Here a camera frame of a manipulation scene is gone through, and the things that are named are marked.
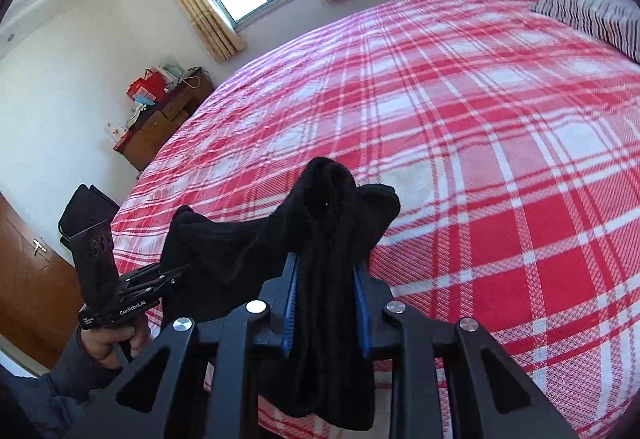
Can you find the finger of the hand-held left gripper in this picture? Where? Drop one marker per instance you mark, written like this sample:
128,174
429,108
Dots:
150,288
150,273

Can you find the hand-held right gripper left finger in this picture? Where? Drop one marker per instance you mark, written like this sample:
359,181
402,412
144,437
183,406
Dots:
290,319

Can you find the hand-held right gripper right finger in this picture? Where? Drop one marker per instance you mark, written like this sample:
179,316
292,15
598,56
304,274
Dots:
364,319

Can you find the black pants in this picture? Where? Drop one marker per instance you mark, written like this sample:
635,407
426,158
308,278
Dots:
325,229

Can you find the person's left forearm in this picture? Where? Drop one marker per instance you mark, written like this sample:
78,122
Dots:
45,399

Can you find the person's left hand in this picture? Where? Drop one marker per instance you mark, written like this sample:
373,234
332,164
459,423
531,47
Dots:
102,346

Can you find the wooden door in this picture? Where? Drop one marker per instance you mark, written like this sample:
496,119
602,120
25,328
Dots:
30,299

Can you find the white paper bag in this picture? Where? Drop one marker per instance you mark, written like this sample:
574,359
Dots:
115,130

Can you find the wooden desk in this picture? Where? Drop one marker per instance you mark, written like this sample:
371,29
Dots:
160,129

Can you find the red gift bag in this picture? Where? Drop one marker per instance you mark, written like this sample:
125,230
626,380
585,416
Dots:
145,86

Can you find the red plaid bed blanket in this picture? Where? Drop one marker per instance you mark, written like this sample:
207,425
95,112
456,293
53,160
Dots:
475,144

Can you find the striped pillow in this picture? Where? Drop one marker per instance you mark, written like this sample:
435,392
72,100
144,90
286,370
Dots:
590,16

